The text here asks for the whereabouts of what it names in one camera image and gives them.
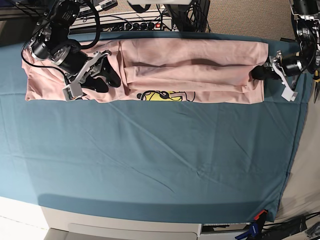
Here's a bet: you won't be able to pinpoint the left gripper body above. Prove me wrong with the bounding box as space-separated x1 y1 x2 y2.
264 50 308 78

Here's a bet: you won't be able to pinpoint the teal table cloth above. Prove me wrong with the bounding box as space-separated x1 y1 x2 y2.
0 43 312 224

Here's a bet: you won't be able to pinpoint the pink T-shirt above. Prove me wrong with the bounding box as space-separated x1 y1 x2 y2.
22 38 269 104

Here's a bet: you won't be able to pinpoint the black cable bundle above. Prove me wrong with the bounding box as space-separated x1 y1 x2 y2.
164 0 213 33

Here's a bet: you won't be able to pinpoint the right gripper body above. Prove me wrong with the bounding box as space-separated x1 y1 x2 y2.
51 46 107 83

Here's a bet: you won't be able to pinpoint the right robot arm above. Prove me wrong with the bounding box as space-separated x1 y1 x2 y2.
23 0 122 101

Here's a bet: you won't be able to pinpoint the yellow handled pliers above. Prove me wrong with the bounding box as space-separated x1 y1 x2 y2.
313 70 320 104

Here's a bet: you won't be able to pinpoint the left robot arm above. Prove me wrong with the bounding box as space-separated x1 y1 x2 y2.
275 0 320 87

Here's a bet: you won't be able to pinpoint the white power strip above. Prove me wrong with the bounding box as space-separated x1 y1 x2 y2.
70 10 173 34

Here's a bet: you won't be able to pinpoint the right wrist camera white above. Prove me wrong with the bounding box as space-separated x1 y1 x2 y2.
62 50 111 102

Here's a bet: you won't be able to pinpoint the orange blue clamp bottom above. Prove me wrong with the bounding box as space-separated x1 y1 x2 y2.
235 209 269 240

